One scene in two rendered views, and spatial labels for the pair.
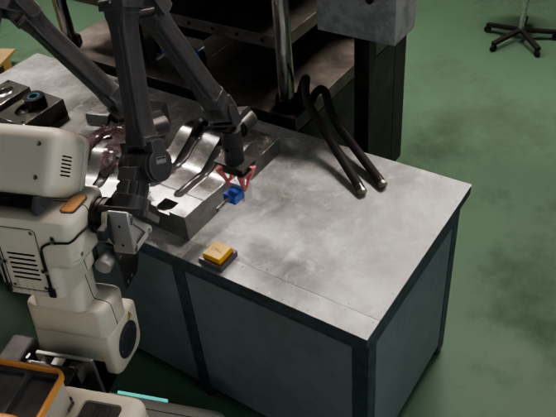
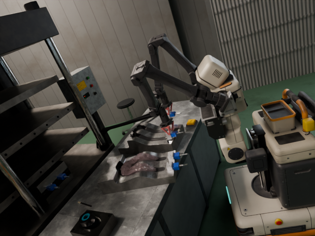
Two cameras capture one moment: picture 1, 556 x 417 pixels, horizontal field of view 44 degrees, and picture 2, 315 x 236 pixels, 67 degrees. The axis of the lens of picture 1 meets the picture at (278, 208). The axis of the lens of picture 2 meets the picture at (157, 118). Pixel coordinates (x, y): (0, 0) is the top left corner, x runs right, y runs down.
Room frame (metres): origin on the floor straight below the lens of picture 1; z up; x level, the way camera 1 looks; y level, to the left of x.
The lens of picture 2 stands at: (1.78, 1.91, 1.77)
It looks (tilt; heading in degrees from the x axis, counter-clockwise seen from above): 25 degrees down; 266
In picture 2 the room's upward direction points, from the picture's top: 21 degrees counter-clockwise
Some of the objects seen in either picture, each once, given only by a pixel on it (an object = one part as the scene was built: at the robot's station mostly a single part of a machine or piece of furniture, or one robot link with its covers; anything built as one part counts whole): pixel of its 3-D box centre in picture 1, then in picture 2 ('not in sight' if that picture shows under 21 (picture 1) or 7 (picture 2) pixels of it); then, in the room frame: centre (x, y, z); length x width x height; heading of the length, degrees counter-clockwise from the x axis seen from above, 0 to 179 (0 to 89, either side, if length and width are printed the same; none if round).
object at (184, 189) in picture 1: (194, 154); (148, 132); (1.78, 0.24, 0.92); 0.35 x 0.16 x 0.09; 143
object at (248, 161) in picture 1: (233, 154); (165, 101); (1.56, 0.11, 1.06); 0.10 x 0.07 x 0.07; 53
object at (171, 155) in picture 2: not in sight; (178, 155); (1.65, 0.60, 0.85); 0.13 x 0.05 x 0.05; 160
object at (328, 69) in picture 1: (222, 43); (33, 194); (2.84, 0.18, 0.75); 1.30 x 0.84 x 0.06; 53
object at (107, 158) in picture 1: (103, 141); (137, 163); (1.92, 0.56, 0.90); 0.26 x 0.18 x 0.08; 160
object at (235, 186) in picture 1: (231, 197); (173, 114); (1.52, 0.13, 0.93); 0.13 x 0.05 x 0.05; 143
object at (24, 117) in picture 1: (32, 114); (93, 226); (2.25, 0.88, 0.83); 0.20 x 0.15 x 0.07; 143
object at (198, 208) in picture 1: (203, 165); (149, 136); (1.78, 0.23, 0.87); 0.50 x 0.26 x 0.14; 143
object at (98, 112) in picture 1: (104, 151); (138, 168); (1.93, 0.56, 0.85); 0.50 x 0.26 x 0.11; 160
